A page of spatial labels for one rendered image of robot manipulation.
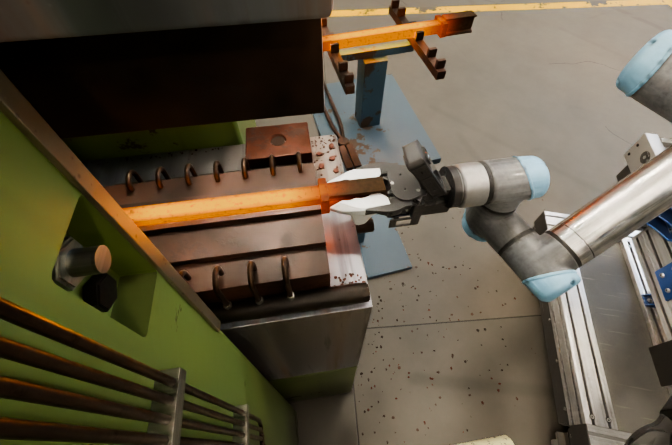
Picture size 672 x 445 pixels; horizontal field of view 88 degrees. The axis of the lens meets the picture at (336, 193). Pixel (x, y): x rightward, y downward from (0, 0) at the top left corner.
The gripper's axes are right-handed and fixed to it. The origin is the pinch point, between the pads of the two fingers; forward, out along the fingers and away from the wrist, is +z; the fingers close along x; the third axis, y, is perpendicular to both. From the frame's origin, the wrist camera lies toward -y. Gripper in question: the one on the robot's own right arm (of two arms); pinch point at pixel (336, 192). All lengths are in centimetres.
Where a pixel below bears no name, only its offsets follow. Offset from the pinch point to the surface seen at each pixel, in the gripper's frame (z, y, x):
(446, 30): -34, 0, 45
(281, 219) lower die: 8.9, 0.9, -3.1
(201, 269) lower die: 20.7, 1.9, -9.2
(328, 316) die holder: 3.6, 9.6, -16.0
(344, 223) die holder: -1.4, 8.4, -0.7
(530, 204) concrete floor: -107, 100, 52
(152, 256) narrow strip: 16.3, -21.6, -19.6
